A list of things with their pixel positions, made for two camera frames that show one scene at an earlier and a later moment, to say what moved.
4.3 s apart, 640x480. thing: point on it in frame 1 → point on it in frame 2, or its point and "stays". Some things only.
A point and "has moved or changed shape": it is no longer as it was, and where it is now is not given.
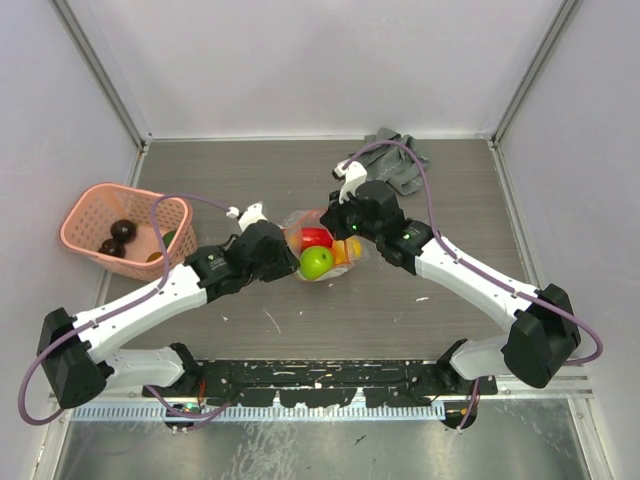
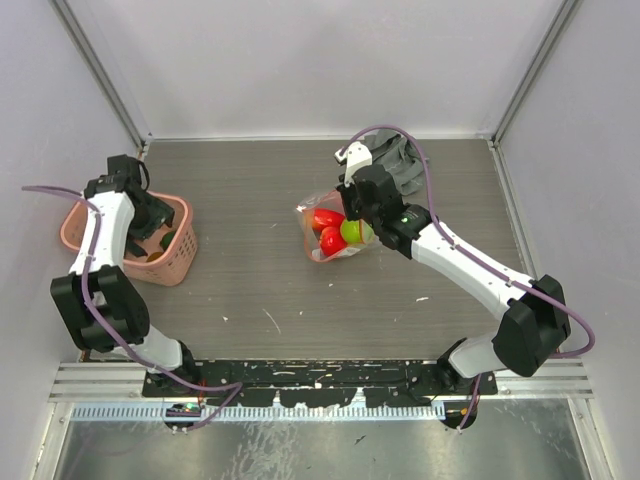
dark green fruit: (167, 238) stays
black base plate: (324, 382) stays
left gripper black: (286, 264) → (158, 214)
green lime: (315, 262) has moved or changed shape
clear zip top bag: (320, 256) has moved or changed shape
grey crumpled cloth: (392, 162) stays
